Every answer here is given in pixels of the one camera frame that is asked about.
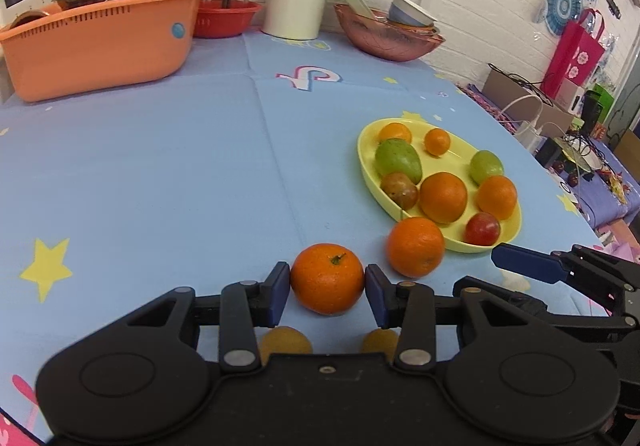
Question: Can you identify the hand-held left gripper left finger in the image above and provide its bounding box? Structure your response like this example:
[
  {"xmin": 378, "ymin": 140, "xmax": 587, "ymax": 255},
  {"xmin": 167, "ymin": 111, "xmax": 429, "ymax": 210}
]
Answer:
[{"xmin": 122, "ymin": 261, "xmax": 292, "ymax": 373}]

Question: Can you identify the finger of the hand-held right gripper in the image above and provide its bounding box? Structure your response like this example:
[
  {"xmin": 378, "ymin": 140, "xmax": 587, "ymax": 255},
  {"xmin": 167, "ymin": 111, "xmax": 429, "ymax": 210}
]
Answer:
[
  {"xmin": 452, "ymin": 275, "xmax": 640, "ymax": 344},
  {"xmin": 491, "ymin": 242, "xmax": 640, "ymax": 317}
]

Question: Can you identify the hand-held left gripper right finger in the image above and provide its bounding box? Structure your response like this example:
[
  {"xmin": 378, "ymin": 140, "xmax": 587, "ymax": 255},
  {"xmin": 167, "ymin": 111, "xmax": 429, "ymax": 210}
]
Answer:
[{"xmin": 365, "ymin": 263, "xmax": 531, "ymax": 372}]

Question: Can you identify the small tan fruit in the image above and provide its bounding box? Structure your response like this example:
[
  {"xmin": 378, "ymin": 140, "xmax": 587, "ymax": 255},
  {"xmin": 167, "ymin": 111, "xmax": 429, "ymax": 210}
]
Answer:
[
  {"xmin": 361, "ymin": 328, "xmax": 401, "ymax": 357},
  {"xmin": 258, "ymin": 326, "xmax": 314, "ymax": 362}
]

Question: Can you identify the orange with stem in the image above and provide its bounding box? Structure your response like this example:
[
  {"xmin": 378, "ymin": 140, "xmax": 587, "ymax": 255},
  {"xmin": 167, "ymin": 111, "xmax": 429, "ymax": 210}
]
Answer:
[{"xmin": 290, "ymin": 242, "xmax": 365, "ymax": 317}]

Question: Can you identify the red apple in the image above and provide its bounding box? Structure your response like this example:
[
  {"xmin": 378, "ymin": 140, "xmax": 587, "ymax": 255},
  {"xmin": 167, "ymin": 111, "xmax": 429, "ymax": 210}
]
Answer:
[{"xmin": 464, "ymin": 212, "xmax": 501, "ymax": 247}]

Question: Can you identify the green mango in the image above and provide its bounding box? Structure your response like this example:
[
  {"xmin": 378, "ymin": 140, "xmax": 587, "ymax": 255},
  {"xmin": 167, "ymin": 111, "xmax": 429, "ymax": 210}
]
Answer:
[
  {"xmin": 469, "ymin": 150, "xmax": 505, "ymax": 187},
  {"xmin": 375, "ymin": 138, "xmax": 423, "ymax": 183}
]

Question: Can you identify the large orange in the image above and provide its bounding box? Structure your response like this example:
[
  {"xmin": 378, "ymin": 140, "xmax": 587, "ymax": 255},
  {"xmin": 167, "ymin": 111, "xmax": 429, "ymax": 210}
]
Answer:
[{"xmin": 418, "ymin": 172, "xmax": 469, "ymax": 225}]

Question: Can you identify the brown kiwi fruit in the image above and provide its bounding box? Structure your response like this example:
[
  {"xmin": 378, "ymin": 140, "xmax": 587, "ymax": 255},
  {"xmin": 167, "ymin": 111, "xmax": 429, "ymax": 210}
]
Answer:
[{"xmin": 381, "ymin": 171, "xmax": 419, "ymax": 210}]

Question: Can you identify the yellow plastic plate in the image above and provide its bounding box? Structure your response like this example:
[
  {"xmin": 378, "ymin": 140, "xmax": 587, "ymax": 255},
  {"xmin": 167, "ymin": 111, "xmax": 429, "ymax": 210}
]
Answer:
[{"xmin": 356, "ymin": 116, "xmax": 523, "ymax": 254}]

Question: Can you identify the small orange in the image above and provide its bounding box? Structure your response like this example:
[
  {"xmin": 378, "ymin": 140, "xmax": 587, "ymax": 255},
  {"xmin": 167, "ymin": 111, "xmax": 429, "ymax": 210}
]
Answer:
[{"xmin": 424, "ymin": 127, "xmax": 451, "ymax": 157}]

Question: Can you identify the black charger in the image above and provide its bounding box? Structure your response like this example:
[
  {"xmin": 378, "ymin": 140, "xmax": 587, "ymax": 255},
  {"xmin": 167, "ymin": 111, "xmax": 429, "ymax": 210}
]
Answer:
[{"xmin": 535, "ymin": 137, "xmax": 568, "ymax": 167}]

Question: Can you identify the white charger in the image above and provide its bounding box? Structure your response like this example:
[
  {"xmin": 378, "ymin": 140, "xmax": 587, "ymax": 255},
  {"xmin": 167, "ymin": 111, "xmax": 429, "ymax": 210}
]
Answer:
[{"xmin": 515, "ymin": 122, "xmax": 546, "ymax": 150}]

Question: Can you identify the printed blue tablecloth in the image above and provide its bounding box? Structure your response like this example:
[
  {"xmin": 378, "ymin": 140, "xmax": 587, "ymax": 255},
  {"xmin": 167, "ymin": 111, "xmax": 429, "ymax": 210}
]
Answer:
[{"xmin": 0, "ymin": 28, "xmax": 640, "ymax": 446}]

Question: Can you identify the cardboard box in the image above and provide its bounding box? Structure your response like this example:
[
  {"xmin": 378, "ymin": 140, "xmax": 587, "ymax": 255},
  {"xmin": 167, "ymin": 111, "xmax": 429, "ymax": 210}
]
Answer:
[{"xmin": 481, "ymin": 68, "xmax": 576, "ymax": 127}]

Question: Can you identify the pink gift bag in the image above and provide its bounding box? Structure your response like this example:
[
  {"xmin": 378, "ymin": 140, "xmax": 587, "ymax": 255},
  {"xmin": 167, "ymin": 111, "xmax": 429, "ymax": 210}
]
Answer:
[{"xmin": 541, "ymin": 8, "xmax": 607, "ymax": 99}]

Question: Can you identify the copper coloured bowl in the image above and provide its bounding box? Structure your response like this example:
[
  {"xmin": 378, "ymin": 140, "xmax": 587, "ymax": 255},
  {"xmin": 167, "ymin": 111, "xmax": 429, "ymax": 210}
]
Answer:
[{"xmin": 334, "ymin": 3, "xmax": 446, "ymax": 62}]

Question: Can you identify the white and blue bowl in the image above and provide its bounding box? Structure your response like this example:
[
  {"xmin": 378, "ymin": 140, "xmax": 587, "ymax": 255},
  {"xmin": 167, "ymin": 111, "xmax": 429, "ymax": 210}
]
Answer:
[{"xmin": 387, "ymin": 0, "xmax": 441, "ymax": 34}]

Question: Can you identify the red plastic basket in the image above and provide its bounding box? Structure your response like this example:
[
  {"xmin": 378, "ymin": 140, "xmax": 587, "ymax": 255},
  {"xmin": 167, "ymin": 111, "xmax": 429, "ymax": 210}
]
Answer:
[{"xmin": 192, "ymin": 0, "xmax": 262, "ymax": 39}]

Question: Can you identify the pale green bowl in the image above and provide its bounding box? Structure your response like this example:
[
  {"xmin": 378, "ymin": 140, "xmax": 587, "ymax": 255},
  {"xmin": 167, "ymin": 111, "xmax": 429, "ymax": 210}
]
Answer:
[{"xmin": 335, "ymin": 0, "xmax": 376, "ymax": 22}]

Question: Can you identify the orange plastic basket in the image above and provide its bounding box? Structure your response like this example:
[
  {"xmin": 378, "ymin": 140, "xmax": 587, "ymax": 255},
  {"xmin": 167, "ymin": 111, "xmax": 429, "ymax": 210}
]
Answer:
[{"xmin": 0, "ymin": 0, "xmax": 216, "ymax": 103}]

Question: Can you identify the white cable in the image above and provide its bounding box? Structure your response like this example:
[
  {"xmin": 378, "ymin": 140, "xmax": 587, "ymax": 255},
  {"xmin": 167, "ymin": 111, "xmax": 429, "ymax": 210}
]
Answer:
[{"xmin": 500, "ymin": 93, "xmax": 576, "ymax": 137}]

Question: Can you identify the blue round wall fan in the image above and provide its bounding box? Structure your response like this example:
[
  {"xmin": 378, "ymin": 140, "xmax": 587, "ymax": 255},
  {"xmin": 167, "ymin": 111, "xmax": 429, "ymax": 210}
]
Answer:
[{"xmin": 541, "ymin": 0, "xmax": 584, "ymax": 35}]

